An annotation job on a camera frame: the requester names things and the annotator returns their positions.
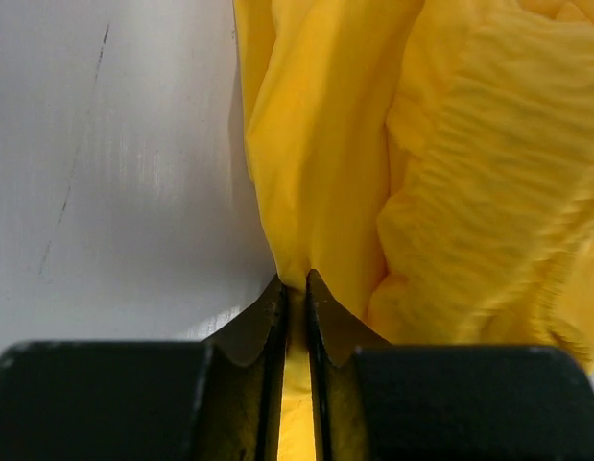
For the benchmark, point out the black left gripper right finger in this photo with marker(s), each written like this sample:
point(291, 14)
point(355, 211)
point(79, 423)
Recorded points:
point(376, 401)

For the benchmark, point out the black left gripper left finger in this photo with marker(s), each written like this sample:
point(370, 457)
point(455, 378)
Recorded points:
point(217, 399)

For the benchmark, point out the yellow shorts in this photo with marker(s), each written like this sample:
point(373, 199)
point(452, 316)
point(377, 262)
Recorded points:
point(432, 160)

